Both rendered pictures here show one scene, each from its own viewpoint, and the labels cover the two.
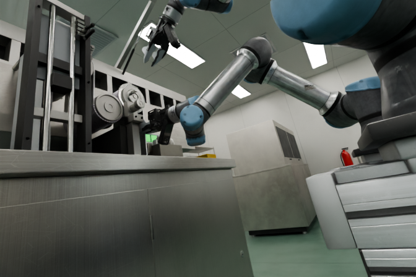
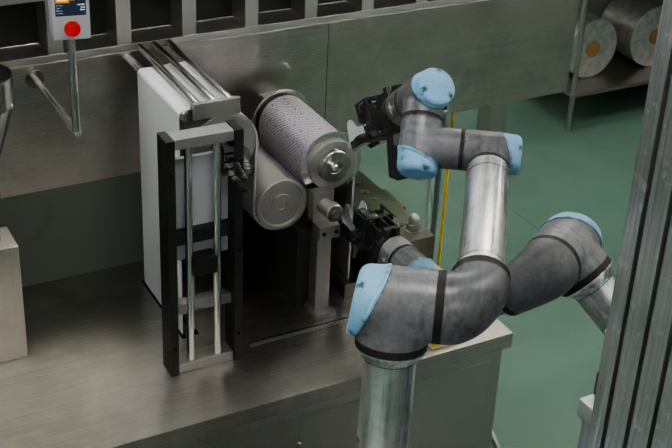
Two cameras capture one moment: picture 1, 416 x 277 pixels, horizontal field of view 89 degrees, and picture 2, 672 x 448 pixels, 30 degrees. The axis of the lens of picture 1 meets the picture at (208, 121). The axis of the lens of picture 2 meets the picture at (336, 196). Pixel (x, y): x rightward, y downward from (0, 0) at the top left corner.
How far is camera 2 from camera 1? 2.27 m
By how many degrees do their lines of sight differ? 55
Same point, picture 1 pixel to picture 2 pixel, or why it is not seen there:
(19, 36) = not seen: outside the picture
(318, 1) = not seen: outside the picture
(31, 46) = (169, 241)
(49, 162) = (198, 431)
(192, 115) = not seen: hidden behind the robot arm
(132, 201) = (278, 432)
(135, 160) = (282, 404)
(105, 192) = (248, 430)
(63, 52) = (205, 204)
